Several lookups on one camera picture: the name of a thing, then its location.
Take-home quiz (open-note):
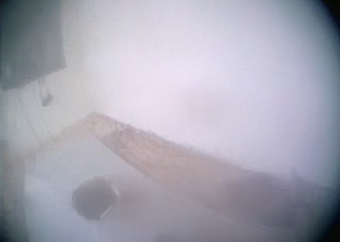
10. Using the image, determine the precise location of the person's right hand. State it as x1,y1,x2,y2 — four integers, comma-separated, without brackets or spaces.
50,113,110,147

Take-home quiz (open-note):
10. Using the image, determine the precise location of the small black hanging plug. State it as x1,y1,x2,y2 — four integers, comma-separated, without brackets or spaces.
39,79,54,107

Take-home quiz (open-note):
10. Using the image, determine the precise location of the black round pot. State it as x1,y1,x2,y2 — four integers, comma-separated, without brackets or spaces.
71,175,121,222

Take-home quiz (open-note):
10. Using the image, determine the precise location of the dark wall cabinet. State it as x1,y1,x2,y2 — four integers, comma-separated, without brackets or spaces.
0,0,67,91

